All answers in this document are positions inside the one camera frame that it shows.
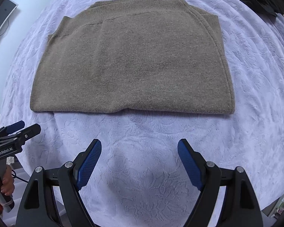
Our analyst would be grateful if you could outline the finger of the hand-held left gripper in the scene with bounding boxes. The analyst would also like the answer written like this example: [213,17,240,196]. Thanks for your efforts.
[0,124,41,141]
[0,120,25,139]

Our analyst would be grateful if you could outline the taupe knit sweater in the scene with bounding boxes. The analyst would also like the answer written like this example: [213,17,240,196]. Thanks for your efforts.
[30,0,235,116]

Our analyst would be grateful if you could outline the lavender embossed blanket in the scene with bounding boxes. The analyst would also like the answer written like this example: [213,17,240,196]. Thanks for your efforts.
[0,0,284,227]

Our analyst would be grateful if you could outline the black cable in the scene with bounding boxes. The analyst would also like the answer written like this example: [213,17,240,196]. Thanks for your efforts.
[11,170,29,183]

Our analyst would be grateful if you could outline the grey curved monitor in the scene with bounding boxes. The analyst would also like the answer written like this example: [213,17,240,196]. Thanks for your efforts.
[0,0,19,50]

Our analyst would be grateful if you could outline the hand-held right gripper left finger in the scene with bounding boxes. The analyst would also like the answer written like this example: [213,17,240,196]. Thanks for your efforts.
[15,138,102,227]

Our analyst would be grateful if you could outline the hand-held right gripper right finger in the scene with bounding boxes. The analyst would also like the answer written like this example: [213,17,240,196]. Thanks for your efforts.
[177,139,264,227]

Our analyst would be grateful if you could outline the person's left hand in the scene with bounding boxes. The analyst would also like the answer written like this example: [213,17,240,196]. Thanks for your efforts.
[0,163,15,197]

